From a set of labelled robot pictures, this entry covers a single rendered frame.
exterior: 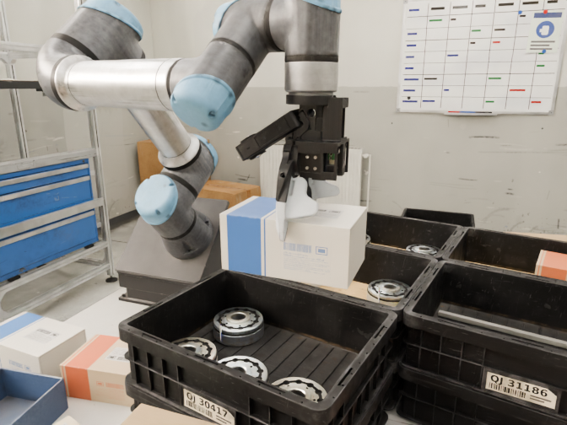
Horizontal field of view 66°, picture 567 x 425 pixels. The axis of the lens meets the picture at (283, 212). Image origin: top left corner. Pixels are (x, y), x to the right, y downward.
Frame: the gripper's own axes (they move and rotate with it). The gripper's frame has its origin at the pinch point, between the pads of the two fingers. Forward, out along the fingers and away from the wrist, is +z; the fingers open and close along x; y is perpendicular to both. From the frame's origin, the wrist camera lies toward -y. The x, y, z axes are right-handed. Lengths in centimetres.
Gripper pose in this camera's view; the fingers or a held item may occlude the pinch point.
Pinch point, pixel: (294, 227)
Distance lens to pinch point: 68.6
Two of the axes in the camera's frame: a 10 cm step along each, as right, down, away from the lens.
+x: 3.6, -2.6, 8.9
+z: -0.1, 9.6, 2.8
